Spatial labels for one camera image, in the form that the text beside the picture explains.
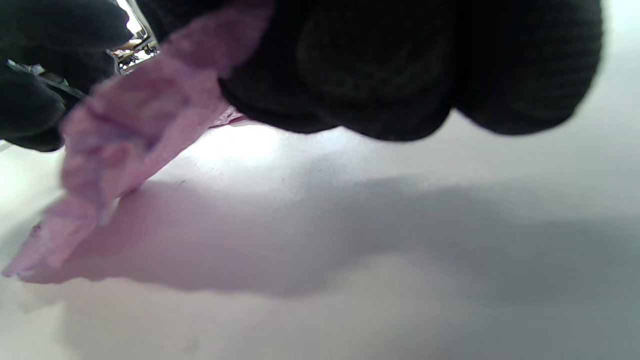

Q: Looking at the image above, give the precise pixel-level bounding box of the person's right hand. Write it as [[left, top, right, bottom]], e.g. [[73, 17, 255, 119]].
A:
[[137, 0, 603, 142]]

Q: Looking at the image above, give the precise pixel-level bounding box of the person's left hand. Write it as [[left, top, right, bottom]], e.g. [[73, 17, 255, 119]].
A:
[[0, 0, 133, 152]]

